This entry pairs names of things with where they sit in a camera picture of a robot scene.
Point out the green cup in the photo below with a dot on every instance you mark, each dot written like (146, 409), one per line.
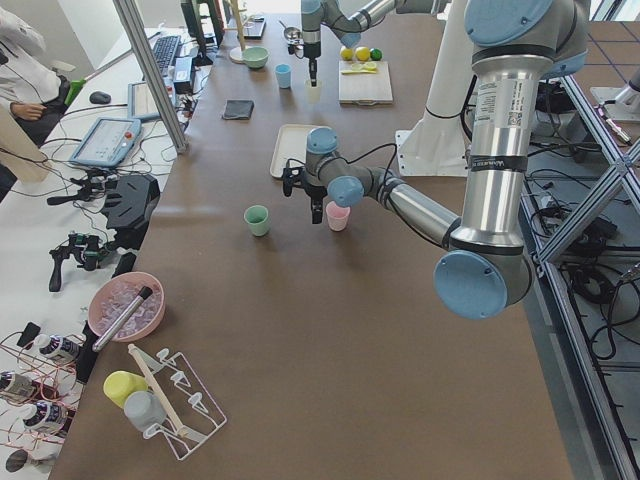
(257, 219)

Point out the blue teach pendant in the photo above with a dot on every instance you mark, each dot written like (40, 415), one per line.
(107, 142)

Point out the copper wire bottle rack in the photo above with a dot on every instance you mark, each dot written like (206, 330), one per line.
(39, 391)

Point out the black keyboard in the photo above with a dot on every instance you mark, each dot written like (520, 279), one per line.
(164, 52)

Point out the wooden cutting board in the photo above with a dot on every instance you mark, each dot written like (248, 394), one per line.
(369, 89)

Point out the cream cup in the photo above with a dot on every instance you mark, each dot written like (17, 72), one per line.
(313, 89)

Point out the green bowl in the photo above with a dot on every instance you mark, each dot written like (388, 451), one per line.
(255, 57)

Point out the metal scoop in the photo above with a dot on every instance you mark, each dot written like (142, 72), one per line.
(292, 34)

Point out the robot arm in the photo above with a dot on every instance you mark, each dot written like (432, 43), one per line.
(510, 46)
(348, 28)

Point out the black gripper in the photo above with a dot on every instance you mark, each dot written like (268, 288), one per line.
(312, 50)
(315, 191)

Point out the yellow plastic knife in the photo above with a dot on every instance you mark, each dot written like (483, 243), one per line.
(358, 72)

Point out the pink bowl with ice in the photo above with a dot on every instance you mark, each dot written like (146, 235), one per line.
(112, 299)

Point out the aluminium frame post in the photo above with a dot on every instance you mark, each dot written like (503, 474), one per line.
(132, 23)

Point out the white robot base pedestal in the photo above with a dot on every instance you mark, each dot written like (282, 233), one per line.
(436, 146)

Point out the pink cup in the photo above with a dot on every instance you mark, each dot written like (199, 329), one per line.
(337, 216)

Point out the yellow cup on rack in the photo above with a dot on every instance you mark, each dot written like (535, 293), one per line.
(119, 385)

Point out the green lime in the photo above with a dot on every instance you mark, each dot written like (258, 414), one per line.
(375, 54)

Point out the seated person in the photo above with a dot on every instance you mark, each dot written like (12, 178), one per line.
(33, 94)

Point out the yellow lemon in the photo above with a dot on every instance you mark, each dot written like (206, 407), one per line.
(362, 53)
(346, 53)

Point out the blue cup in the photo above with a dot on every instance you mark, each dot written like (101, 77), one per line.
(283, 76)

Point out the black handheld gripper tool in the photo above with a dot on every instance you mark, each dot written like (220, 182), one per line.
(88, 251)

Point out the wooden stand with base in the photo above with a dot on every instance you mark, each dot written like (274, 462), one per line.
(236, 55)

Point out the black computer mouse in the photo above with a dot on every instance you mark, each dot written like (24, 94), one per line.
(99, 98)

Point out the grey folded cloth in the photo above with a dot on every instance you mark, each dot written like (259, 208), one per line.
(238, 109)

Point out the wooden rack handle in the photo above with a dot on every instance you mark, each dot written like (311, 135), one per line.
(137, 354)

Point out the cream rabbit tray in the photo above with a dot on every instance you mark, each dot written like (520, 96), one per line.
(290, 148)

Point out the white wire cup rack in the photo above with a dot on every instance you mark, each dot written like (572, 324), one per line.
(191, 399)

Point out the metal tube black cap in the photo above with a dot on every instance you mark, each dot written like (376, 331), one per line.
(122, 319)

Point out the grey cup on rack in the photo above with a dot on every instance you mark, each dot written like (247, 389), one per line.
(143, 409)

